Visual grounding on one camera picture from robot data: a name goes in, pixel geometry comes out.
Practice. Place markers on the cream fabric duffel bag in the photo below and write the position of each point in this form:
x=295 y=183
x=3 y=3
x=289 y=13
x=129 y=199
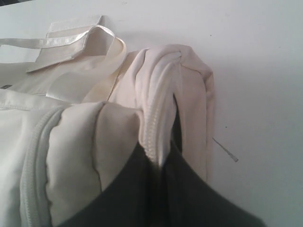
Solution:
x=70 y=120

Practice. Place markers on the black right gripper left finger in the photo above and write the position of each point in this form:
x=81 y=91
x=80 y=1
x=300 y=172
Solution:
x=124 y=203

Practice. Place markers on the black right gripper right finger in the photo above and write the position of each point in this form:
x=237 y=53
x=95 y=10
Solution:
x=187 y=201

